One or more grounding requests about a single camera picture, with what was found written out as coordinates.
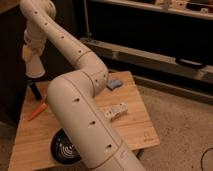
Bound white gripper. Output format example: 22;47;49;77
22;30;46;62

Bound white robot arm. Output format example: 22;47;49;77
20;0;145;171

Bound black cylindrical flashlight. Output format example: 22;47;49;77
27;79;42;101

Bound orange carrot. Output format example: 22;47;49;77
27;99;48;122

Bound grey metal shelf beam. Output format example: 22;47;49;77
80;37;213;84

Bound wooden table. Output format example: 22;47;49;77
8;72;160;171

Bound black round bowl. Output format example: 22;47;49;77
50;129;81;165

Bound black handle on beam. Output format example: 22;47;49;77
175;58;207;70

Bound black floor cable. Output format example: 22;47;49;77
200;147;213;171

